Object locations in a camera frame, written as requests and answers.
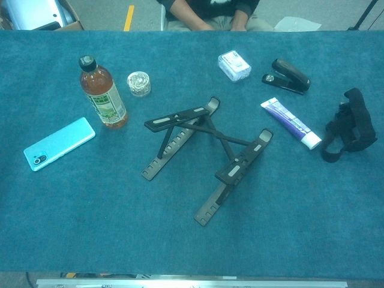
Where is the amber tea bottle green label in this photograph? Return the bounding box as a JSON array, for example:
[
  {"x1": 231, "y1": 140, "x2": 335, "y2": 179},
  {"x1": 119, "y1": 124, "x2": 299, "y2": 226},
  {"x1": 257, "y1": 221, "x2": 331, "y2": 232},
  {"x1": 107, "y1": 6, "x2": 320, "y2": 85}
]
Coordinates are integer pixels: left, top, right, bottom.
[{"x1": 78, "y1": 55, "x2": 130, "y2": 130}]

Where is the light blue smartphone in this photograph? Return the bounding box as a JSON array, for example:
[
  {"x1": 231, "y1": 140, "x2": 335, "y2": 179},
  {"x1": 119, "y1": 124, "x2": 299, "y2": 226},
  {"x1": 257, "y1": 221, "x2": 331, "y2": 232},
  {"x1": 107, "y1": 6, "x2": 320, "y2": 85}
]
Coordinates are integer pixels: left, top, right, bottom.
[{"x1": 23, "y1": 116, "x2": 96, "y2": 172}]

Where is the teal table cloth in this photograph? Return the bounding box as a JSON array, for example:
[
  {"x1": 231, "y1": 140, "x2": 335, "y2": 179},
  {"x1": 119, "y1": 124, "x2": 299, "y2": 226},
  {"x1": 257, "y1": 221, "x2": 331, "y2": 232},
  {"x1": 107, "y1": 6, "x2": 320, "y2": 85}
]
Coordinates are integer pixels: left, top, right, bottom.
[{"x1": 0, "y1": 29, "x2": 384, "y2": 275}]

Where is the black tripod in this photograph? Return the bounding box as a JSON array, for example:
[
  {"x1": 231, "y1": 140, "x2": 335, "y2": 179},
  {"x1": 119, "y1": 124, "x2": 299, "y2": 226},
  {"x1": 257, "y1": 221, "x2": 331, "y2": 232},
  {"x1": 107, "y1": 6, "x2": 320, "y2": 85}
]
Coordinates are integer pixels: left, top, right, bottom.
[{"x1": 347, "y1": 0, "x2": 380, "y2": 31}]

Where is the black strap pouch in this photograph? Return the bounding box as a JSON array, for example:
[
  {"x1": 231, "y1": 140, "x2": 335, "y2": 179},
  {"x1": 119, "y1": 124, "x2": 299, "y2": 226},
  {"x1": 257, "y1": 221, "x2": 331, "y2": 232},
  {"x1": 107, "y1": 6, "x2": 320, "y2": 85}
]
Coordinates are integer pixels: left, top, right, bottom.
[{"x1": 321, "y1": 87, "x2": 378, "y2": 163}]

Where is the purple white tube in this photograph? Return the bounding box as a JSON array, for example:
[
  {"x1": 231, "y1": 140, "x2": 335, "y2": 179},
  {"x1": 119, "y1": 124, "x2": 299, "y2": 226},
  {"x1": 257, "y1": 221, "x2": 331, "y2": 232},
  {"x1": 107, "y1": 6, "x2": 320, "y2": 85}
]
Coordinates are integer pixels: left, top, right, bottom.
[{"x1": 260, "y1": 97, "x2": 323, "y2": 150}]

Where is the black stapler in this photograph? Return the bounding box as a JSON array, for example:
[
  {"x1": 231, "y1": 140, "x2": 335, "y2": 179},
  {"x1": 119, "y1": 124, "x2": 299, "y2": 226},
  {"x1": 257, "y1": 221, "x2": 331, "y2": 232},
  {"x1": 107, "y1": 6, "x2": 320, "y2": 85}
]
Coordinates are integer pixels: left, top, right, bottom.
[{"x1": 261, "y1": 58, "x2": 311, "y2": 96}]

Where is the clear plastic box purple label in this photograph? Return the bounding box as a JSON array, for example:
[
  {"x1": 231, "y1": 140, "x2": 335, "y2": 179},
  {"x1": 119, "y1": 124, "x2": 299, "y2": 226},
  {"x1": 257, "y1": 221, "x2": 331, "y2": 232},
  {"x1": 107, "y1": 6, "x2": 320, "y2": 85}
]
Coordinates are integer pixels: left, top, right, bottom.
[{"x1": 217, "y1": 50, "x2": 252, "y2": 82}]

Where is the cardboard box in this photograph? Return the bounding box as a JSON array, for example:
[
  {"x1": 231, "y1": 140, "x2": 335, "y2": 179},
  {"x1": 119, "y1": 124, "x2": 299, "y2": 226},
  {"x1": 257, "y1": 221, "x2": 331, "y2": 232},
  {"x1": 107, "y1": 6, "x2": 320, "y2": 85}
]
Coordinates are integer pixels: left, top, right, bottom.
[{"x1": 0, "y1": 0, "x2": 85, "y2": 31}]

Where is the yellow floor tape strip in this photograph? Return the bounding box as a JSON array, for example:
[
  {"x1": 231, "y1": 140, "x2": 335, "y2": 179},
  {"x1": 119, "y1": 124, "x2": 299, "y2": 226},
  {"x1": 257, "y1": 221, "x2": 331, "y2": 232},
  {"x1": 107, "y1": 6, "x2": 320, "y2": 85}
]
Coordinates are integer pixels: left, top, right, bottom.
[{"x1": 123, "y1": 5, "x2": 136, "y2": 32}]

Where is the folding black stand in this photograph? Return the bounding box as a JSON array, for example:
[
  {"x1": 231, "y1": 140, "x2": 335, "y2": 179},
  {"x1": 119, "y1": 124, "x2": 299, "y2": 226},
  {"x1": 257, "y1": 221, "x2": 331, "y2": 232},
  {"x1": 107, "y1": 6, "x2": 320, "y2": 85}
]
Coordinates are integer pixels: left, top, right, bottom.
[{"x1": 141, "y1": 95, "x2": 274, "y2": 226}]

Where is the aluminium profile rail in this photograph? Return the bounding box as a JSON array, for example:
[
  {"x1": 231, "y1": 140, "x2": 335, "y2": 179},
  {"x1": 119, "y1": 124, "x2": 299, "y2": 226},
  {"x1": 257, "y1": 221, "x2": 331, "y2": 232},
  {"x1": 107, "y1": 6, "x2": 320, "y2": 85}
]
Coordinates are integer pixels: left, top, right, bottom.
[{"x1": 35, "y1": 278, "x2": 349, "y2": 288}]

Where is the seated person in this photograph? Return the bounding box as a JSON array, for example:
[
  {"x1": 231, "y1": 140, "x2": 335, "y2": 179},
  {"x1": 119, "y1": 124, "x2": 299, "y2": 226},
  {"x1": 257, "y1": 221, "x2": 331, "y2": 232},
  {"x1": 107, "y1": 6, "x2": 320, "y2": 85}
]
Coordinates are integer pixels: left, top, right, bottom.
[{"x1": 156, "y1": 0, "x2": 274, "y2": 32}]

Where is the white plastic appliance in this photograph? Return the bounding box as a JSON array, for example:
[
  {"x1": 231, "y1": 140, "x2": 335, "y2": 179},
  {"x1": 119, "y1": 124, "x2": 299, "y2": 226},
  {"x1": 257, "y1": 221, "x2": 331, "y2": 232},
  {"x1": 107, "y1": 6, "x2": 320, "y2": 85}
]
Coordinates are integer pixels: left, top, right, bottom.
[{"x1": 4, "y1": 0, "x2": 76, "y2": 31}]

